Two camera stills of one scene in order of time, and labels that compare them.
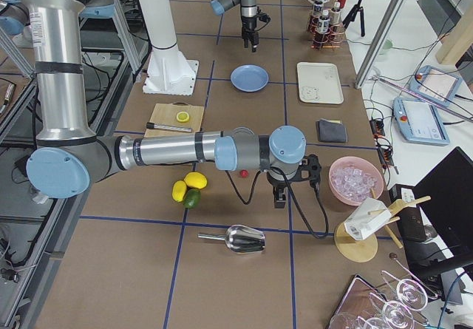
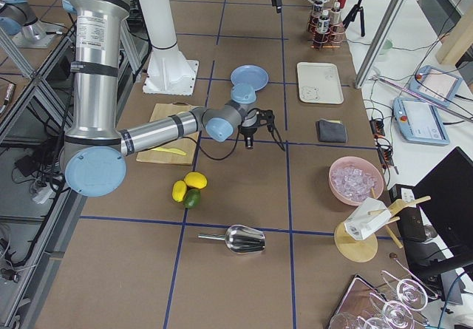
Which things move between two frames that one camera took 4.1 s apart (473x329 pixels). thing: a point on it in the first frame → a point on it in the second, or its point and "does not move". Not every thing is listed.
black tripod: [358, 9] does not move
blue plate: [249, 77] does not move
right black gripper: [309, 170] → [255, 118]
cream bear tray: [319, 83] does not move
